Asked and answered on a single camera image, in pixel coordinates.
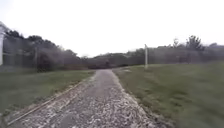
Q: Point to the pale post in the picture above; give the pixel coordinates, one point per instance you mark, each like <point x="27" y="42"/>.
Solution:
<point x="146" y="56"/>

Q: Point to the wood of dark trees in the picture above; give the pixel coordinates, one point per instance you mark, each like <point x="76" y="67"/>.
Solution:
<point x="133" y="58"/>

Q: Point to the grass slope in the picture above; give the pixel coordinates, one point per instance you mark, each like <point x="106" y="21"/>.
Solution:
<point x="180" y="90"/>

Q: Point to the grass strip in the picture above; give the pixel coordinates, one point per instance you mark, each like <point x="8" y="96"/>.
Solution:
<point x="30" y="86"/>

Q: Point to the path edge kerb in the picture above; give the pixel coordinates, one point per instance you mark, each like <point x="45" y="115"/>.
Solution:
<point x="43" y="105"/>

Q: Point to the grey gravel path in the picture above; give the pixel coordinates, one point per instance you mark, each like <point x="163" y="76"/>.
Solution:
<point x="100" y="100"/>

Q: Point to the white pole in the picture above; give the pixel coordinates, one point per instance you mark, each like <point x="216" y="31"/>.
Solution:
<point x="1" y="46"/>

